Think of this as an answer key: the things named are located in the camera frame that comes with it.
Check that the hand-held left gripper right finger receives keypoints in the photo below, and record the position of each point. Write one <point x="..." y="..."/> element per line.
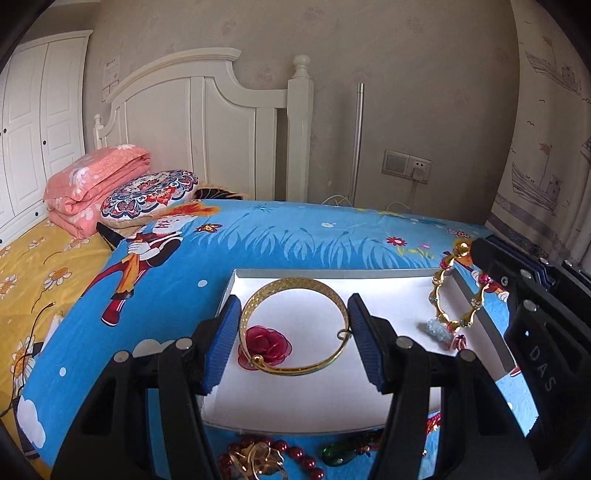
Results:
<point x="364" y="344"/>

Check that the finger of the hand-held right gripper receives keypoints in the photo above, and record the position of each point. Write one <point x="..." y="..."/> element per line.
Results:
<point x="561" y="274"/>
<point x="490" y="259"/>

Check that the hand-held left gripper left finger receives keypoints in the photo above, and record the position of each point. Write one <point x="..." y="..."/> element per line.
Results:
<point x="225" y="344"/>

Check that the white shallow cardboard box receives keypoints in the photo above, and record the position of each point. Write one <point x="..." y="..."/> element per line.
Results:
<point x="300" y="392"/>

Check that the wide gold bangle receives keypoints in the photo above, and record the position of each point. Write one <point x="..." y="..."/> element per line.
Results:
<point x="295" y="283"/>

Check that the pale blue crystal piece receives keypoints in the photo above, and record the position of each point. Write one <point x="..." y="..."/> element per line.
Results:
<point x="436" y="333"/>

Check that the white charger plug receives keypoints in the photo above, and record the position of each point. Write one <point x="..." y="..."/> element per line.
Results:
<point x="419" y="174"/>

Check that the blue cartoon printed blanket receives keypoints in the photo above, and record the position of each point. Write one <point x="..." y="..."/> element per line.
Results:
<point x="277" y="240"/>

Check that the ship printed curtain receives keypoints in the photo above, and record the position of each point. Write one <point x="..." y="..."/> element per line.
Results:
<point x="545" y="138"/>

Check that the dark fringed cushion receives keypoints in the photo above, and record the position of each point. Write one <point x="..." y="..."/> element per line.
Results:
<point x="217" y="193"/>

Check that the black flat object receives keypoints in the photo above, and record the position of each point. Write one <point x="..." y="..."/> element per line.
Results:
<point x="108" y="233"/>

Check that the mandala patterned pillow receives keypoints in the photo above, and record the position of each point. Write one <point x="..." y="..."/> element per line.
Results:
<point x="147" y="194"/>

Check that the silver metal pole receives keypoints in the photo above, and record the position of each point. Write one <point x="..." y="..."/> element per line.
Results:
<point x="358" y="138"/>

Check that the yellow daisy bed sheet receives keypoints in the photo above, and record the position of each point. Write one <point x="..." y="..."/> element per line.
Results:
<point x="46" y="286"/>

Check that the folded pink floral quilt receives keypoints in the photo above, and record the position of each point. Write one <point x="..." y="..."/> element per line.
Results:
<point x="92" y="184"/>

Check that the white wooden headboard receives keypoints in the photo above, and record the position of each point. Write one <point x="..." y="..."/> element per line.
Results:
<point x="221" y="120"/>

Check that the white wardrobe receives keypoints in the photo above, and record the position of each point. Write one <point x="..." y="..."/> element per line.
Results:
<point x="27" y="138"/>

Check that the grey wall switch socket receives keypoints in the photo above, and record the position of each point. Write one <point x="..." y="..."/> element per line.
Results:
<point x="395" y="162"/>

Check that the paper note on wall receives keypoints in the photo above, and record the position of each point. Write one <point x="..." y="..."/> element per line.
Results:
<point x="111" y="74"/>

